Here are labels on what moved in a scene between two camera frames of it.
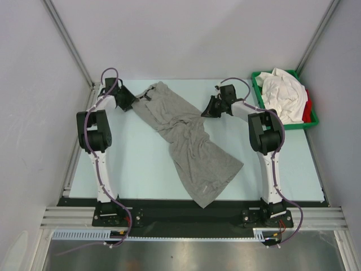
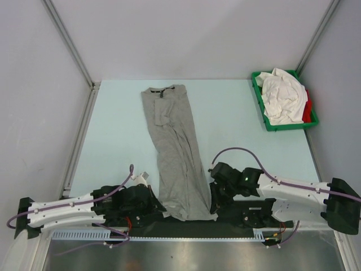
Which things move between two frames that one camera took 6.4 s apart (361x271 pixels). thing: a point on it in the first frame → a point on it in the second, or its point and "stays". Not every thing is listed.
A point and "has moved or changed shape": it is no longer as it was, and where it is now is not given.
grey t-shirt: (201, 167) has moved or changed shape
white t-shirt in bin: (284, 94) stays
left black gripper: (130, 99) → (154, 206)
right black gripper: (210, 112) → (218, 203)
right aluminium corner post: (317, 35) stays
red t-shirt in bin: (307, 117) stays
